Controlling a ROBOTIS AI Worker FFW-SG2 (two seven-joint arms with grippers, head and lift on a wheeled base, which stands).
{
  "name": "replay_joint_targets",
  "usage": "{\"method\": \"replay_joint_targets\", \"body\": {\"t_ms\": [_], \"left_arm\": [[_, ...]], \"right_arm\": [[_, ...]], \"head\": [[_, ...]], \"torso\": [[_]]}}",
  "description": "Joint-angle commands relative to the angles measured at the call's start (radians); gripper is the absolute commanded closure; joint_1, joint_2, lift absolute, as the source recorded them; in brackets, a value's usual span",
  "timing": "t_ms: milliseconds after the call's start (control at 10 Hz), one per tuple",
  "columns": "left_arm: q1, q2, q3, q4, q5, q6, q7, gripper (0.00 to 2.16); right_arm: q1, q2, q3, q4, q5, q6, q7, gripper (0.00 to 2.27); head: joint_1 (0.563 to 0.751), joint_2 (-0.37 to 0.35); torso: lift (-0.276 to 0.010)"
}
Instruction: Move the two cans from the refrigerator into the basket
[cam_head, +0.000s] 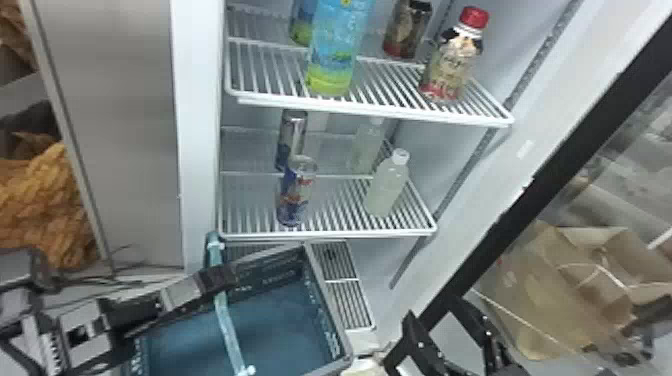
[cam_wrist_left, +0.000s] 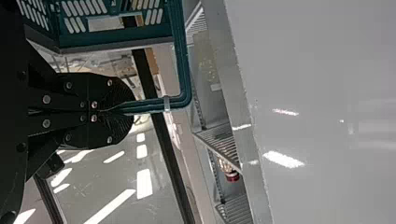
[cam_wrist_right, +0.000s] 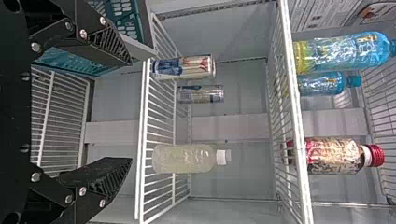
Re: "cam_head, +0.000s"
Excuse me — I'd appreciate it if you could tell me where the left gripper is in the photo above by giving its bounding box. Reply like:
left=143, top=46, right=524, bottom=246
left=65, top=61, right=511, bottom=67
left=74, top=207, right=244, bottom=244
left=98, top=263, right=239, bottom=340

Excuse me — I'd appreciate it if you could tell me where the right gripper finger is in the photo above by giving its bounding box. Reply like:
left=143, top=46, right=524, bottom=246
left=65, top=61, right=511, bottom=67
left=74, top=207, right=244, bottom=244
left=400, top=310, right=452, bottom=376
left=450, top=298, right=520, bottom=376

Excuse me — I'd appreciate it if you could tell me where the blue basket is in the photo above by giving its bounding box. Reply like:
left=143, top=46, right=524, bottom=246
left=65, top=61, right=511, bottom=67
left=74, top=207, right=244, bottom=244
left=122, top=230, right=355, bottom=376

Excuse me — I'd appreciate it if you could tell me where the blue silver can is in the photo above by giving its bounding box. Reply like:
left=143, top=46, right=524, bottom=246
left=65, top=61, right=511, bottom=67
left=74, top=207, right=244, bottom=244
left=273, top=108, right=309, bottom=172
left=275, top=154, right=319, bottom=229

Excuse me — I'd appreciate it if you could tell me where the clear bottle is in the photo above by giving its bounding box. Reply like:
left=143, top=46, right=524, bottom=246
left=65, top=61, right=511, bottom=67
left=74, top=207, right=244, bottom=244
left=348, top=116, right=388, bottom=175
left=363, top=147, right=411, bottom=218

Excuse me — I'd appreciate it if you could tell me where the fridge door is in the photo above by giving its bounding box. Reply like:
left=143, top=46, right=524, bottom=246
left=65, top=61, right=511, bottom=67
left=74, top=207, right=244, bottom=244
left=382, top=20, right=672, bottom=376

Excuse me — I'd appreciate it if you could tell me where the white fridge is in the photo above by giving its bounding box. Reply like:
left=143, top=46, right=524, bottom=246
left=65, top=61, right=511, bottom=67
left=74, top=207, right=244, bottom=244
left=18, top=0, right=672, bottom=370

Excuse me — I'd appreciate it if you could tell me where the orange cloth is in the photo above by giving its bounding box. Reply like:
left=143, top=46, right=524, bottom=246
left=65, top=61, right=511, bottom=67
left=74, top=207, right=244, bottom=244
left=0, top=140, right=100, bottom=271

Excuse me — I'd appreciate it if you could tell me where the large blue green bottle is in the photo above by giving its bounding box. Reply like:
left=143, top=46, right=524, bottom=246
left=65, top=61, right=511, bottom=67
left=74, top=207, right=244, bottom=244
left=305, top=0, right=377, bottom=98

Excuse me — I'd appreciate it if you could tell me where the small green bottle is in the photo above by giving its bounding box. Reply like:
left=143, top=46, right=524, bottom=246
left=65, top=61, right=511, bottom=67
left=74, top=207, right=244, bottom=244
left=289, top=0, right=319, bottom=48

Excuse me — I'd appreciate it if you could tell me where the red capped brown bottle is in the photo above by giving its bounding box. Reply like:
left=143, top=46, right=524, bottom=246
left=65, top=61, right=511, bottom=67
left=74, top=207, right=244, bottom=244
left=418, top=5, right=491, bottom=103

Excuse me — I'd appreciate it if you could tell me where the dark brown bottle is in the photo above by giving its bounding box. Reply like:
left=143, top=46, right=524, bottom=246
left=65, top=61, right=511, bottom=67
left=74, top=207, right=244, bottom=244
left=381, top=0, right=434, bottom=61

